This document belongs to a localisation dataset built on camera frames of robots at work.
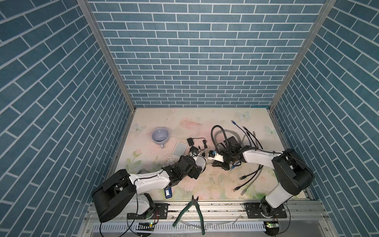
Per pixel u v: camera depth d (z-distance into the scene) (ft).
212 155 2.53
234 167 2.90
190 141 3.24
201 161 2.42
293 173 1.53
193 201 2.53
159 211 2.42
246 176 2.79
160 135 3.27
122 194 1.38
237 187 2.66
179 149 3.09
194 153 2.47
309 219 2.50
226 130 3.55
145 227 2.37
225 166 2.58
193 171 2.49
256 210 2.42
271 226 2.42
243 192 2.64
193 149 3.15
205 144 3.25
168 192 2.52
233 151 2.43
